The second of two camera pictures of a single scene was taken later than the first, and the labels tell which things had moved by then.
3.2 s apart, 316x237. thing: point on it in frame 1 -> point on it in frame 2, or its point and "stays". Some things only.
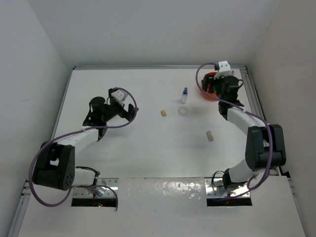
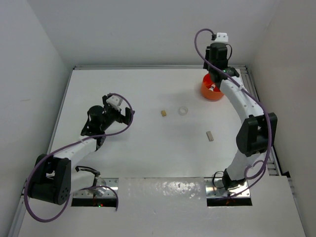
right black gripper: [220, 78] -> [207, 51]
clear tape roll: [182, 110] stays
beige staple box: [210, 136] stays
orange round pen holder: [208, 85] stays
